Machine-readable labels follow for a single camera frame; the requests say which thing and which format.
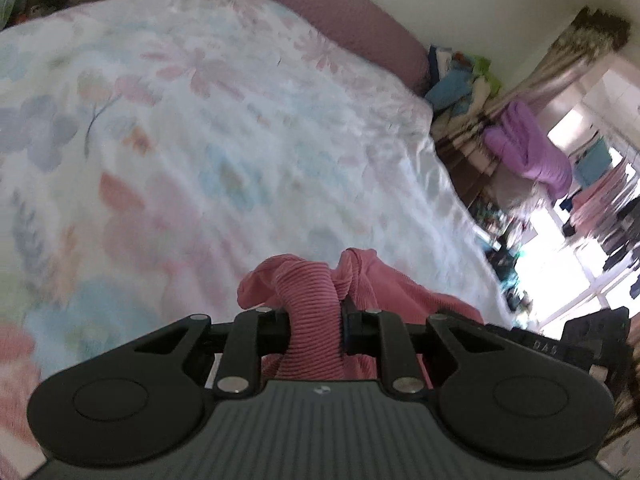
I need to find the purple folded blanket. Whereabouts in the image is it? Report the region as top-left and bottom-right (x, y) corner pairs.
(482, 101), (573, 200)

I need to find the pink turtleneck sweater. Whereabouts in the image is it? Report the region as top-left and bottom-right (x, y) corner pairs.
(238, 248), (483, 380)

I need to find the floral white duvet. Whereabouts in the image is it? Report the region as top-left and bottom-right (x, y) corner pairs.
(1, 0), (508, 479)

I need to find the blue clothes pile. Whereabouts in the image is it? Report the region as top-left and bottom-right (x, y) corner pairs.
(424, 46), (502, 116)

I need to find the brown patterned curtain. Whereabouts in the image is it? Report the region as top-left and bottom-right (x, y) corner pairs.
(432, 6), (631, 206)

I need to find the mauve padded headboard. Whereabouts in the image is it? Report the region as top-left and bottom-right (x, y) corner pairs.
(273, 0), (431, 94)

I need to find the teal hanging towel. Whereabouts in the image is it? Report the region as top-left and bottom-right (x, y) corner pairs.
(574, 139), (612, 188)

